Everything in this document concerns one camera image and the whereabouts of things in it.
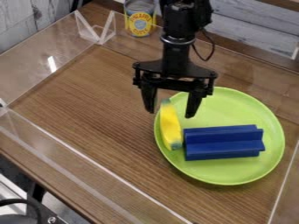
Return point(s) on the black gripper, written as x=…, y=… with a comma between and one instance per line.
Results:
x=188, y=80

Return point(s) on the yellow toy banana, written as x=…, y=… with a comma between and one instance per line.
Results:
x=169, y=126

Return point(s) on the blue plastic block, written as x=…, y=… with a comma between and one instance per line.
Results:
x=237, y=141

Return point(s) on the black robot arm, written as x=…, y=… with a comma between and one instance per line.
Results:
x=184, y=18

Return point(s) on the yellow labelled tin can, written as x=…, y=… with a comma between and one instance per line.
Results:
x=140, y=16

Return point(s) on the clear acrylic corner bracket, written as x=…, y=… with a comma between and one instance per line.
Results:
x=94, y=33

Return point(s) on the black metal table bracket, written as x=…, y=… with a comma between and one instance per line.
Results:
x=34, y=196

